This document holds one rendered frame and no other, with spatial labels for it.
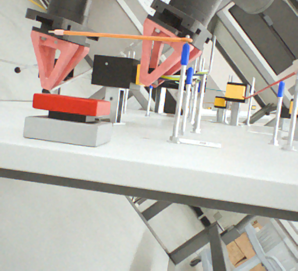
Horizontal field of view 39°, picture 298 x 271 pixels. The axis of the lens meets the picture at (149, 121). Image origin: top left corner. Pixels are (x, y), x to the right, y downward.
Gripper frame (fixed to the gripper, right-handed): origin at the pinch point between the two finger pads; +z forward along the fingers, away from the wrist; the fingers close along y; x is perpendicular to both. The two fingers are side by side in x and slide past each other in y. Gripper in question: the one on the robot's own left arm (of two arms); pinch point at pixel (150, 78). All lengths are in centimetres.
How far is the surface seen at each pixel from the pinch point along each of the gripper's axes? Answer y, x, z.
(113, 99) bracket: 0.7, 3.3, 5.2
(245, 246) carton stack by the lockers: 737, -101, 244
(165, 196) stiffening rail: -14.1, -11.5, 7.4
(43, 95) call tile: -26.1, -1.2, 2.6
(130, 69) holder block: -2.2, 2.4, 0.1
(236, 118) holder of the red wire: 57, -8, 3
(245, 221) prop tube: 75, -26, 29
